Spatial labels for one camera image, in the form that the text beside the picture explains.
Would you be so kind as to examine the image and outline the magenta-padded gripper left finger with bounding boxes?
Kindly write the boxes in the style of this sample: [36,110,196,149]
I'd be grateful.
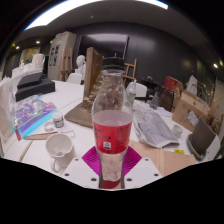
[62,145,102,190]

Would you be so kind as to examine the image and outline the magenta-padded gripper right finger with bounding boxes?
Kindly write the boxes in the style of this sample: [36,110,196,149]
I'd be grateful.
[123,145,164,190]

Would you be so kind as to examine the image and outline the clear bottle with red label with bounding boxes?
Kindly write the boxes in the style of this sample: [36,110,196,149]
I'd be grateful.
[90,57,134,190]

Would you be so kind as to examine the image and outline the flat round red coaster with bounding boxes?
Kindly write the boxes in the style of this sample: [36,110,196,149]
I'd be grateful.
[102,179,122,190]

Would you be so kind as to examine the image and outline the white mug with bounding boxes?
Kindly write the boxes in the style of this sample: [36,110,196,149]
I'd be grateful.
[45,133,75,173]

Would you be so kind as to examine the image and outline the crumpled newspaper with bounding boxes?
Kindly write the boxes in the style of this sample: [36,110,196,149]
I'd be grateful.
[132,99,181,149]

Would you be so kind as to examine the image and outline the small glass jar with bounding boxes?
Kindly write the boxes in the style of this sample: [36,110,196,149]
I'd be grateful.
[171,124,184,138]

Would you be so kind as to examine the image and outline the grey glass bottle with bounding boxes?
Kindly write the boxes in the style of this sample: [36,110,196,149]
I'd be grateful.
[149,90,160,110]

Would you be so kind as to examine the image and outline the colourful book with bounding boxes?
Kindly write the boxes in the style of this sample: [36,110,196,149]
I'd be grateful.
[13,94,58,138]

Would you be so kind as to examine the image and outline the brown cardboard box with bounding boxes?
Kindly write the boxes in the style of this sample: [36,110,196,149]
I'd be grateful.
[171,89,209,133]

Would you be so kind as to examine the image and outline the small spray bottle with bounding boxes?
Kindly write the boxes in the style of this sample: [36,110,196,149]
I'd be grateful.
[128,79,138,104]

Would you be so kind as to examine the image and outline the white plastic chair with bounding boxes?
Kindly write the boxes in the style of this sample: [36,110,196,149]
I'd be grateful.
[66,72,83,85]
[134,82,148,98]

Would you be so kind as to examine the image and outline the red box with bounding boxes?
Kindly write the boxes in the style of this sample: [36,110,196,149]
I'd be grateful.
[163,75,183,93]

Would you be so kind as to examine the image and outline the black box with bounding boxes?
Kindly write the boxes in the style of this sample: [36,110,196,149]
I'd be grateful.
[14,71,56,103]

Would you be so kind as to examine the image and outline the white paper bag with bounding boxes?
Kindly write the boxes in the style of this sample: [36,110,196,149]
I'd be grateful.
[0,77,17,143]

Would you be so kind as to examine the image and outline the wooden easel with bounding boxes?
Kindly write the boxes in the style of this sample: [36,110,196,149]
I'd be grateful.
[60,48,73,83]
[122,58,138,86]

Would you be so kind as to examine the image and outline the white plaster bust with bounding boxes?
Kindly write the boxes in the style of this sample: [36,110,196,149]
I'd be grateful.
[74,54,87,79]

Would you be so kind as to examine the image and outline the white cabinet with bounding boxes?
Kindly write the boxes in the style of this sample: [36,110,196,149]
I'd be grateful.
[47,31,78,82]

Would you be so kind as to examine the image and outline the long white ceiling light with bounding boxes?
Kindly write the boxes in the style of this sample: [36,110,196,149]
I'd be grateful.
[24,0,169,31]

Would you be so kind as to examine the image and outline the black wall screen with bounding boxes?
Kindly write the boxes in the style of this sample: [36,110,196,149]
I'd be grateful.
[77,33,129,60]

